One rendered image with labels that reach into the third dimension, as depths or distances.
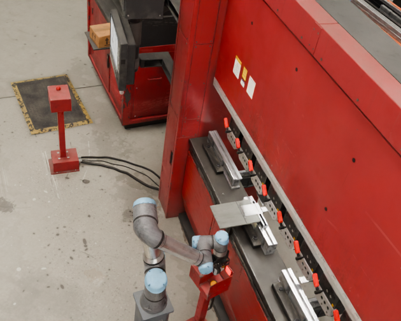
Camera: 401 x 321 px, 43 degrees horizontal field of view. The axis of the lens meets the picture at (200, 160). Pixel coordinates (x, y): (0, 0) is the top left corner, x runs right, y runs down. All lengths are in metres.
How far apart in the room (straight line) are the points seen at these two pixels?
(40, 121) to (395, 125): 3.87
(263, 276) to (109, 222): 1.68
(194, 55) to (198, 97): 0.35
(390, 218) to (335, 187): 0.35
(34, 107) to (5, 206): 1.31
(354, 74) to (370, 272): 0.79
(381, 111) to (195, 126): 1.93
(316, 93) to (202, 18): 1.09
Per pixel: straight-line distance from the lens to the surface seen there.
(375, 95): 1.98
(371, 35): 2.30
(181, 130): 3.63
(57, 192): 4.48
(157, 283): 2.70
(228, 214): 3.05
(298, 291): 2.87
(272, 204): 2.83
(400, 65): 2.14
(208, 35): 3.24
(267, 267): 3.02
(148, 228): 2.40
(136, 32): 3.73
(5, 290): 3.94
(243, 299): 3.22
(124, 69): 3.37
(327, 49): 2.22
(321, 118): 2.31
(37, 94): 5.54
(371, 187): 2.08
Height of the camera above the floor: 3.24
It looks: 42 degrees down
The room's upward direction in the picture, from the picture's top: 10 degrees clockwise
